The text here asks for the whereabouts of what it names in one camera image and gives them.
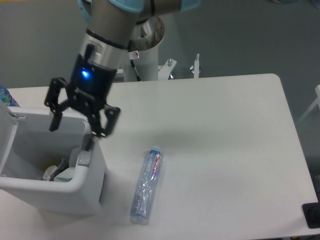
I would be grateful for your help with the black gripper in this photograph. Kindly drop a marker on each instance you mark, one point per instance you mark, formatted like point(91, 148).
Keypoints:
point(86, 92)

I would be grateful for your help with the clear plastic bag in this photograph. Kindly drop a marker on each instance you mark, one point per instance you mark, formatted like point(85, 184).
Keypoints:
point(66, 168)

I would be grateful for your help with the clear plastic water bottle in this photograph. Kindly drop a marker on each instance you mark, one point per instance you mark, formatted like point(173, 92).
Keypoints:
point(146, 186)

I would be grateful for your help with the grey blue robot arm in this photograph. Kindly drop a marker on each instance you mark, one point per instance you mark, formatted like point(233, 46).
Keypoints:
point(105, 42)

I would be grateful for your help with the white plastic trash can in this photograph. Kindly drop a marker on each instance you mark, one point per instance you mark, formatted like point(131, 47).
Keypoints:
point(28, 148)

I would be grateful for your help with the trash inside the can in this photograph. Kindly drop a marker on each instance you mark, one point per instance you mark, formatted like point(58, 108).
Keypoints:
point(52, 171)

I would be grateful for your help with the blue bottle at left edge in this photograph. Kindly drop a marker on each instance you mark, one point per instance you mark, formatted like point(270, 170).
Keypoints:
point(7, 98)

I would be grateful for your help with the black clamp at table edge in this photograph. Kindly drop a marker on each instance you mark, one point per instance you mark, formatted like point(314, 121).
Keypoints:
point(311, 213)

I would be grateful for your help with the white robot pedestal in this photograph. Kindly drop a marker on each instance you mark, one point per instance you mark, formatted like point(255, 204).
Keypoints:
point(141, 62)

